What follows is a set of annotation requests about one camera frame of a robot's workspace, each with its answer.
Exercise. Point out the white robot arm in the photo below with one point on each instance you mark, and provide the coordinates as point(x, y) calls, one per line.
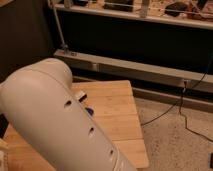
point(38, 102)

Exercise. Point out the wooden table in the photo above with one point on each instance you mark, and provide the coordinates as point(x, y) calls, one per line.
point(114, 111)

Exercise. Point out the metal pole stand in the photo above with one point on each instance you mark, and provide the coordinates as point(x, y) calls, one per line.
point(64, 46)

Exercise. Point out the black object on shelf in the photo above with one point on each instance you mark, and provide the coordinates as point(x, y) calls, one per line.
point(175, 9)

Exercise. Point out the white shelf ledge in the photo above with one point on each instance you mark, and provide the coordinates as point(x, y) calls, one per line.
point(132, 16)

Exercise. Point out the grey metal rail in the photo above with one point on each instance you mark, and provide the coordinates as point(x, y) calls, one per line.
point(135, 70)

